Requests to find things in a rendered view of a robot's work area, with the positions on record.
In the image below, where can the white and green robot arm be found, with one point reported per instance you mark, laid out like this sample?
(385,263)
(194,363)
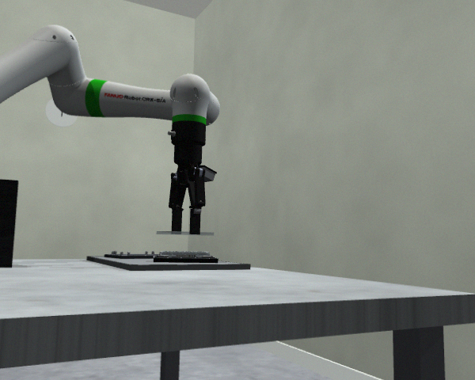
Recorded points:
(53,50)

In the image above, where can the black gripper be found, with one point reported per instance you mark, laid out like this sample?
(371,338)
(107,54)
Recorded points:
(187,156)

